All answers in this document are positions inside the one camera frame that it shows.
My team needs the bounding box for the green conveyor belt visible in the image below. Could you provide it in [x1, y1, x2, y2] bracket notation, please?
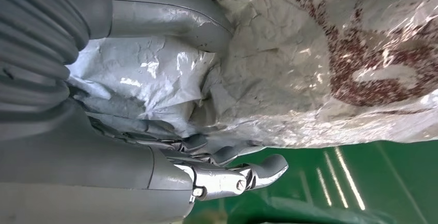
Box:
[183, 140, 438, 224]

